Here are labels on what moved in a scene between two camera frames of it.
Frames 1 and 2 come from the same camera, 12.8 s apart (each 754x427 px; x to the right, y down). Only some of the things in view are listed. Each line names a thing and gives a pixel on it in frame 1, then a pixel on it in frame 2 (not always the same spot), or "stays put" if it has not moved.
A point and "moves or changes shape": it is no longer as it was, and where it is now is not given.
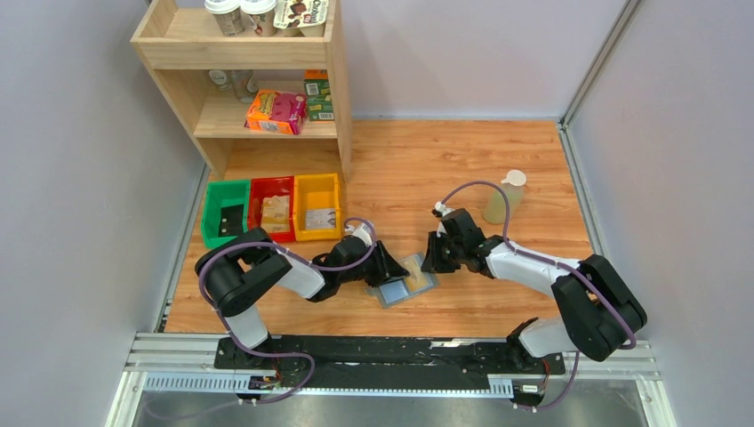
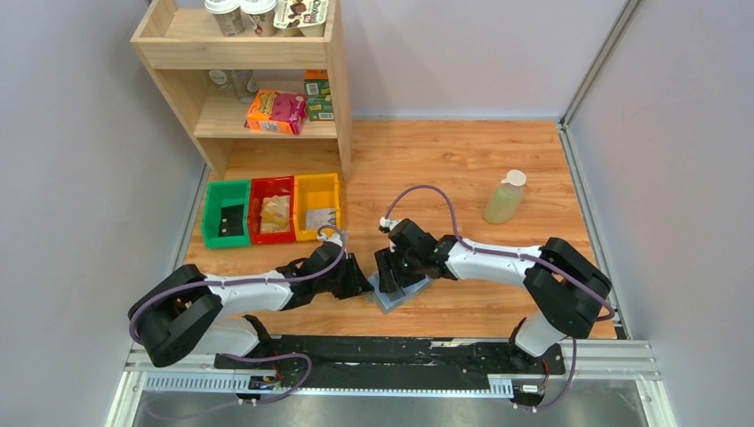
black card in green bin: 231,221 stays put
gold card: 417,279 moves or changes shape
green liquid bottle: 496,208 stays put
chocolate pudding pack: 301,18 stays put
